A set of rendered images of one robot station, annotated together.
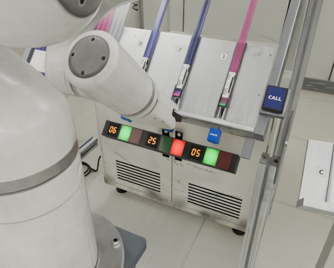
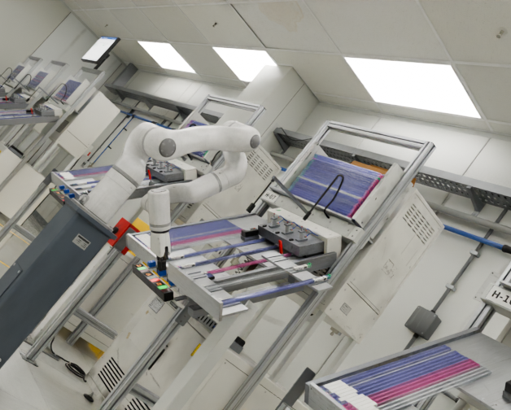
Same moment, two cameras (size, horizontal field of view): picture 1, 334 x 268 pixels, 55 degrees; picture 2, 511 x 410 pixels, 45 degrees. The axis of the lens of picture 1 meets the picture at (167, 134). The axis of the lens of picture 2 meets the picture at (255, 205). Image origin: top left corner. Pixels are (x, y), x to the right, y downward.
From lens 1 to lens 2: 2.07 m
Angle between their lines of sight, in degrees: 51
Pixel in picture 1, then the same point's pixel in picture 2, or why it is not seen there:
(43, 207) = (119, 181)
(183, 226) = not seen: outside the picture
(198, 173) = (150, 384)
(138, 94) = (159, 215)
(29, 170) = (126, 172)
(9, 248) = (102, 184)
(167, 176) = not seen: hidden behind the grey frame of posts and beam
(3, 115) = (134, 161)
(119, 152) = (120, 351)
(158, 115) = (159, 237)
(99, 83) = (154, 194)
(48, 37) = (153, 151)
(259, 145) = not seen: hidden behind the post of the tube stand
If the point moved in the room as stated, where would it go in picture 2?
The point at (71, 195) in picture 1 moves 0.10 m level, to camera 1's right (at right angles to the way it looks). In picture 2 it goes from (124, 189) to (141, 202)
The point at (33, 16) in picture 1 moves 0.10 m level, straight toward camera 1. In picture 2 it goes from (154, 146) to (149, 137)
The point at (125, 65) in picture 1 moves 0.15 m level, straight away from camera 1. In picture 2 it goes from (164, 198) to (176, 212)
